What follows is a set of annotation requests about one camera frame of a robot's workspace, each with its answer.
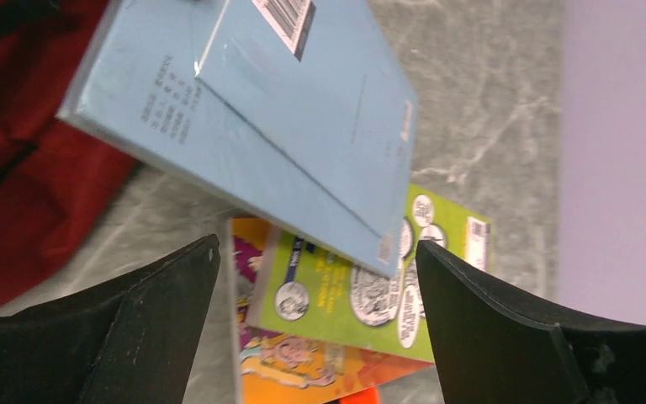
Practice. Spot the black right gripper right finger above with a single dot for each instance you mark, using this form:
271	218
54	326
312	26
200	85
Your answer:
496	343

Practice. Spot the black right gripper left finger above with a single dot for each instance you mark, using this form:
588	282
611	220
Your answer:
130	339

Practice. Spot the red backpack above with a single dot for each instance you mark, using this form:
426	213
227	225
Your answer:
55	181

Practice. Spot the light blue book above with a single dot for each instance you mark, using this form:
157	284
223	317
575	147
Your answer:
296	111

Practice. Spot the orange comic book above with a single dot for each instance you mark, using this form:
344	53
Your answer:
275	367

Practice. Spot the green comic book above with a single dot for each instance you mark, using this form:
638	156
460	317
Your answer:
306	291

